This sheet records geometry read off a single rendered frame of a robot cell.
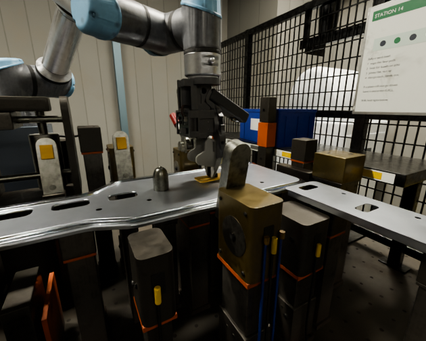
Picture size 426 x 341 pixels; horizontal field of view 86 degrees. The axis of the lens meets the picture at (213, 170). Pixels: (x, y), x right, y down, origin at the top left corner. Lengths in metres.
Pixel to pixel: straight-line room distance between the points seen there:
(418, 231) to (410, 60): 0.55
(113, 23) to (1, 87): 0.68
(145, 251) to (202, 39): 0.37
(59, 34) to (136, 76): 2.30
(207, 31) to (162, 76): 2.84
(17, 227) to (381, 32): 0.97
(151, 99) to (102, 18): 2.81
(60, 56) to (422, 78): 1.11
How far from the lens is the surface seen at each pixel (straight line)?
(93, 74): 3.18
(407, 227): 0.44
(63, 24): 0.96
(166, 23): 0.55
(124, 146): 0.61
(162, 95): 3.30
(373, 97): 0.90
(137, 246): 0.33
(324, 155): 0.60
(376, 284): 0.83
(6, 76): 1.09
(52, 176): 0.60
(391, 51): 0.90
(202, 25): 0.49
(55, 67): 1.07
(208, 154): 0.50
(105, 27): 0.48
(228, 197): 0.33
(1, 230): 0.45
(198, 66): 0.48
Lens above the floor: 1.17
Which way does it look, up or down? 15 degrees down
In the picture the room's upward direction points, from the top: straight up
